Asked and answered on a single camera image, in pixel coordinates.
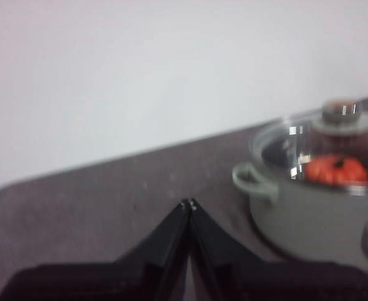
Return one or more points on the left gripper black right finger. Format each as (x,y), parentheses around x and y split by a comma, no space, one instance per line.
(249,279)

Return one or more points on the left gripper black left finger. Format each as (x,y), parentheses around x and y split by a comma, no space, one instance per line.
(124,279)

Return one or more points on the orange toy pumpkin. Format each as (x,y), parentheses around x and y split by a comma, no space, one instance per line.
(328,172)

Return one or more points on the glass lid with green knob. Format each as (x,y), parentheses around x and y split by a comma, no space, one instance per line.
(340,109)

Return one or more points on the green electric cooking pot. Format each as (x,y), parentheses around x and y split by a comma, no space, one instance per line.
(312,219)

